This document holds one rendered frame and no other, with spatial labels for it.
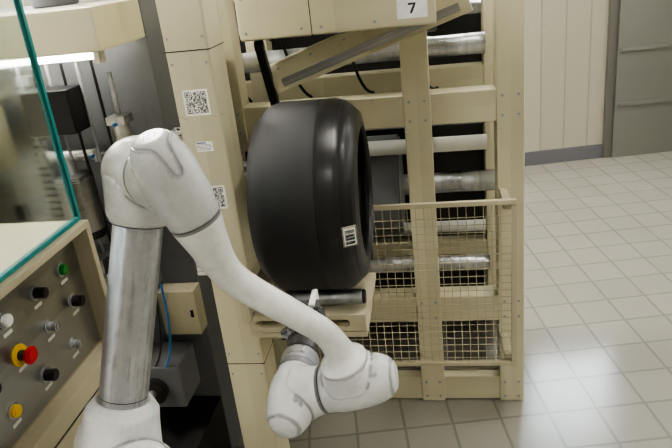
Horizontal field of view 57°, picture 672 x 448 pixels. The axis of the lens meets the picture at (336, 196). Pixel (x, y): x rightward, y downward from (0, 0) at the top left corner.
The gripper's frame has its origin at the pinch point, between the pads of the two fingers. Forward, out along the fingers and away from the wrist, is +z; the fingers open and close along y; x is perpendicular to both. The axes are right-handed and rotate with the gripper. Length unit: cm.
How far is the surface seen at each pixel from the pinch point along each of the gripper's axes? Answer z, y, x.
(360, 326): 14.2, -9.1, 21.3
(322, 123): 27.7, -3.9, -38.7
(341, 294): 18.4, -4.0, 12.4
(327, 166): 16.5, -5.7, -31.2
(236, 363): 21, 36, 43
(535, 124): 377, -119, 119
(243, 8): 62, 22, -64
